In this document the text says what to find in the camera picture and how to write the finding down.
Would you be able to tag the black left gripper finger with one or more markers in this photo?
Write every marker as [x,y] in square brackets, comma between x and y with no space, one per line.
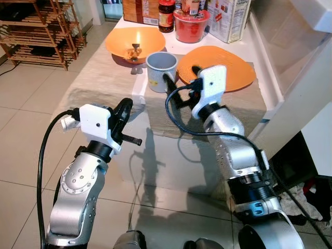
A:
[124,110]

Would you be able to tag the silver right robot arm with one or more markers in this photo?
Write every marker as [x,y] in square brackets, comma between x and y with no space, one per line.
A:
[244,166]

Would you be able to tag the grey speckled mug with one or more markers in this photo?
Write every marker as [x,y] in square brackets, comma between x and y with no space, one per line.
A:
[158,72]

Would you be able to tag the orange plate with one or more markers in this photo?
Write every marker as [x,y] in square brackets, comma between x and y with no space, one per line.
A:
[236,67]

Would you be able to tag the beige table cloth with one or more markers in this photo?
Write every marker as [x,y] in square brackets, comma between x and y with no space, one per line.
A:
[98,78]

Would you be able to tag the red plastic tub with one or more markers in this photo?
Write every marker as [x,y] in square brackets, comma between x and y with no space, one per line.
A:
[191,28]

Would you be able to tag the white table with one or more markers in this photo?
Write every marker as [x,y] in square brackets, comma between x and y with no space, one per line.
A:
[171,166]

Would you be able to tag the white printed carton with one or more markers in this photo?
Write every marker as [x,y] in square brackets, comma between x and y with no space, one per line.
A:
[228,21]

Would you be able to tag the orange bowl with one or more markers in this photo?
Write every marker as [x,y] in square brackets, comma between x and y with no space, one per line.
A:
[129,39]

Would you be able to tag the dark sauce jar red lid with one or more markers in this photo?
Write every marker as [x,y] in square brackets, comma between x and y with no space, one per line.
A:
[166,18]

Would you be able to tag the brown cardboard box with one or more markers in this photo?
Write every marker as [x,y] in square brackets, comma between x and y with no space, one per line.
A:
[140,10]

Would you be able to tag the white cabinet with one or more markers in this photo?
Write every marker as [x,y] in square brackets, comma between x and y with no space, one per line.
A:
[306,78]

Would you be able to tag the wooden slatted rack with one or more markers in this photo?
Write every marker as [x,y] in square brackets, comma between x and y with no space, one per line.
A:
[36,36]

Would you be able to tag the pile of clothes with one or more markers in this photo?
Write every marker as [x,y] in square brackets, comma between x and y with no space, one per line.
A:
[306,199]

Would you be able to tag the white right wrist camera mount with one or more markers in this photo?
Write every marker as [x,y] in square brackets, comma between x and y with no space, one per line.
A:
[211,88]

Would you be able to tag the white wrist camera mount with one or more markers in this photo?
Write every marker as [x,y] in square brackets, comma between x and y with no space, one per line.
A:
[96,122]
[211,88]

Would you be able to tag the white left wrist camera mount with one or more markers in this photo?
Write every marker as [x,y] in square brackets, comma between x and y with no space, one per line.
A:
[96,122]

